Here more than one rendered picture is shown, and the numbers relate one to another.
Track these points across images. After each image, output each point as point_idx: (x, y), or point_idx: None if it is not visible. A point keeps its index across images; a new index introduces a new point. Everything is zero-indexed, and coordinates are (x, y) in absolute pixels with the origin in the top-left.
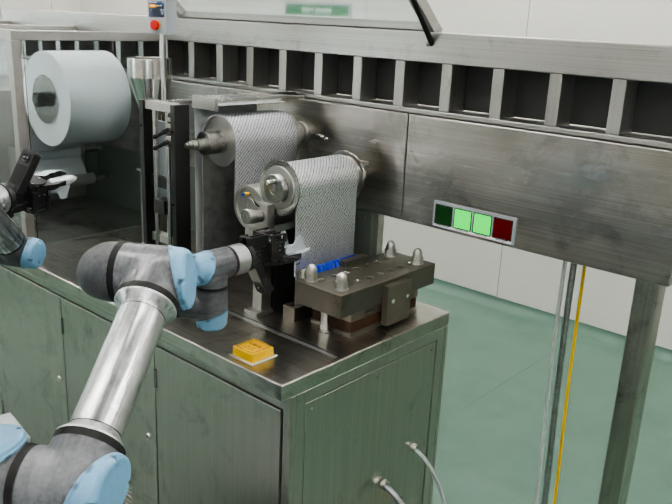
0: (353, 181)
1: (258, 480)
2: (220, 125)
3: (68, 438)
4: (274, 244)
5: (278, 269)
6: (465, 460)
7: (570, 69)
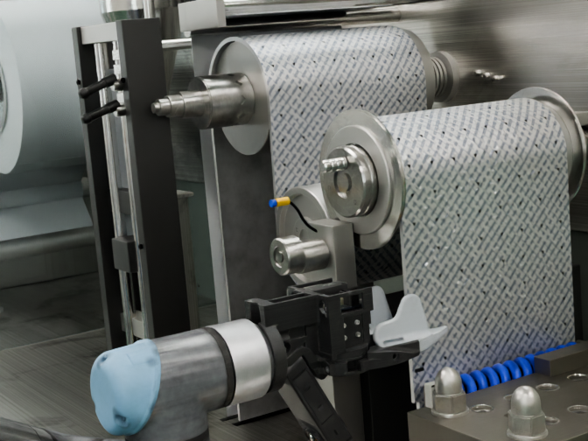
0: (556, 157)
1: None
2: (239, 61)
3: None
4: (337, 318)
5: (379, 386)
6: None
7: None
